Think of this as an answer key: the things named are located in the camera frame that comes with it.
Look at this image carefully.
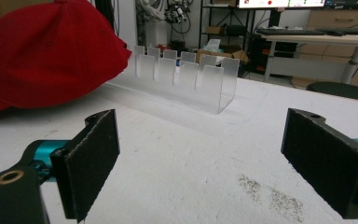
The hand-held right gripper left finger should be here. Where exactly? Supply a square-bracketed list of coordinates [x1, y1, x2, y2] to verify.
[49, 108, 121, 224]

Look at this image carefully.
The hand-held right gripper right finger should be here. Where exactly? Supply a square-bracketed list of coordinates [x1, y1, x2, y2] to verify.
[281, 107, 358, 220]

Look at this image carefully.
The red baseball cap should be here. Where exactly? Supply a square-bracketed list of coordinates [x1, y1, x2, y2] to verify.
[0, 0, 132, 119]

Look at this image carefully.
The clear acrylic slotted rack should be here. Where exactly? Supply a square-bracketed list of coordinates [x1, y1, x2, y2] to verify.
[105, 45, 241, 115]

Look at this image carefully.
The dark round chair seat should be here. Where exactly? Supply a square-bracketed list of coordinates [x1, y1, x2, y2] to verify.
[306, 81, 358, 104]

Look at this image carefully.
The light wooden desk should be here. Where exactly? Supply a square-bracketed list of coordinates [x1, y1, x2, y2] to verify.
[260, 33, 358, 85]

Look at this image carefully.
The black keyboard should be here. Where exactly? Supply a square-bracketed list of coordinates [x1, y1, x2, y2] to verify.
[255, 27, 345, 37]

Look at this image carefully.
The wooden drawer cabinet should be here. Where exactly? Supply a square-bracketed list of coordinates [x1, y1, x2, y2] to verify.
[305, 8, 358, 31]

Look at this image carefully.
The open cardboard box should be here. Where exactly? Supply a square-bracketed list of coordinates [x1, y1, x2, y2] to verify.
[195, 44, 250, 65]

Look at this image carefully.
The computer monitor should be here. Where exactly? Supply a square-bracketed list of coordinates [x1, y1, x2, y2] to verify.
[236, 0, 358, 10]

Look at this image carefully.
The black metal shelf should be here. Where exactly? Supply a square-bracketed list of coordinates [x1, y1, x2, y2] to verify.
[198, 0, 257, 63]

